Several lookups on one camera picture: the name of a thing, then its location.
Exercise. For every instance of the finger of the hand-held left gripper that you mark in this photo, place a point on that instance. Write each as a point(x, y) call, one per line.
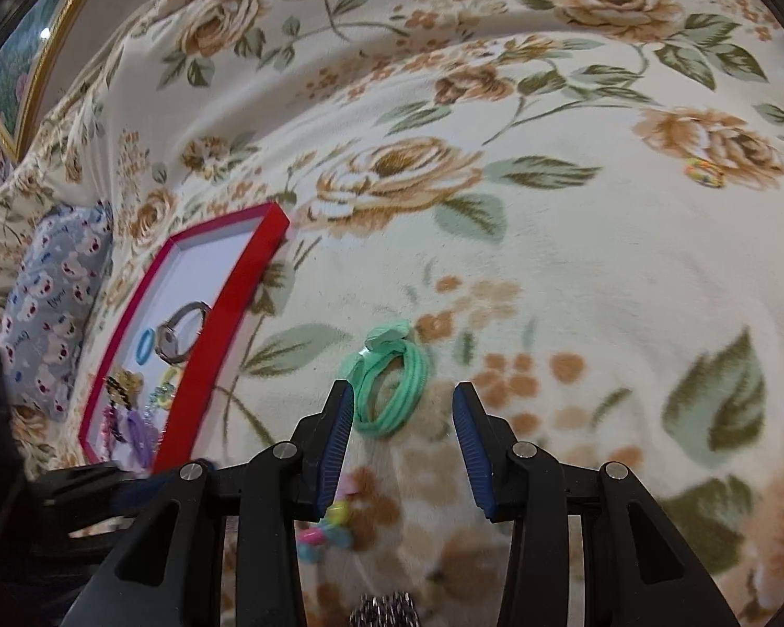
point(85, 483)

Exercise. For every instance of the grey bear print pillow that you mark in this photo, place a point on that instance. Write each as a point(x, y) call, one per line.
point(46, 313)

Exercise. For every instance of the red jewelry box tray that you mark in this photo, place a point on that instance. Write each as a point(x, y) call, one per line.
point(202, 287)

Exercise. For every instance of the floral fleece blanket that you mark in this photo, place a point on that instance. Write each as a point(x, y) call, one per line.
point(496, 241)

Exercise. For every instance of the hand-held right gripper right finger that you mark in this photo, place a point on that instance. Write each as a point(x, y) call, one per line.
point(474, 450)

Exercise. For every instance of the pink hair clip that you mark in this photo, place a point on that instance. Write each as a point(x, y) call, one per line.
point(108, 426)

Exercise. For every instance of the gold framed painting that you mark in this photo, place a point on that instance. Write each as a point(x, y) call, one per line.
point(19, 72)

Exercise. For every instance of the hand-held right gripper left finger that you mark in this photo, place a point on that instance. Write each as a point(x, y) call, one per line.
point(336, 444)

